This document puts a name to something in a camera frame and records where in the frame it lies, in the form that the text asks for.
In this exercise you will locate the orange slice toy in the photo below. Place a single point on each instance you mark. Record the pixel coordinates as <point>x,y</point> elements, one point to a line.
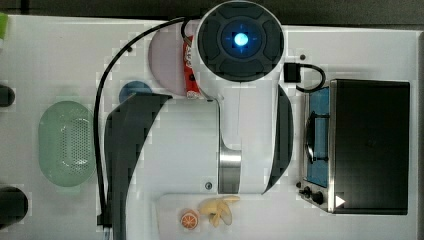
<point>189,219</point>

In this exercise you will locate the green object at corner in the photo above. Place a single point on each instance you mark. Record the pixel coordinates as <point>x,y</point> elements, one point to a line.
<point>3,25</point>

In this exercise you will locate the red ketchup packet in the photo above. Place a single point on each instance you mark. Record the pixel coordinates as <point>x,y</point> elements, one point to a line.
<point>191,87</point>

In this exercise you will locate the black cylinder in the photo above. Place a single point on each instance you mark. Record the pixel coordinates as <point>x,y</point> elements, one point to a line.
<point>7,96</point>
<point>13,206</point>

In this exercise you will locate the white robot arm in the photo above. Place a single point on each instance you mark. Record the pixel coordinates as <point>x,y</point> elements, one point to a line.
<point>236,139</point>

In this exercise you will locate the black cylinder upper left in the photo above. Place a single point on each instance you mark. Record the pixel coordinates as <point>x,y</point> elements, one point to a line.
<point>7,96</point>

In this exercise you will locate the peeled banana toy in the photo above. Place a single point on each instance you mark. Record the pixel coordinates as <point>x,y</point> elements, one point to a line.
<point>218,209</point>

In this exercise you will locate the green perforated basket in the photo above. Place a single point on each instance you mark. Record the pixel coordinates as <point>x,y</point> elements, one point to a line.
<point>66,148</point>

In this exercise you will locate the black cylinder lower left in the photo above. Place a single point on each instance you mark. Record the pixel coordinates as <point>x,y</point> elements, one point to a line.
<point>13,206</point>

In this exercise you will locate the blue small bowl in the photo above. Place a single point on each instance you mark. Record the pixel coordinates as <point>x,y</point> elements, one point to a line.
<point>133,88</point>

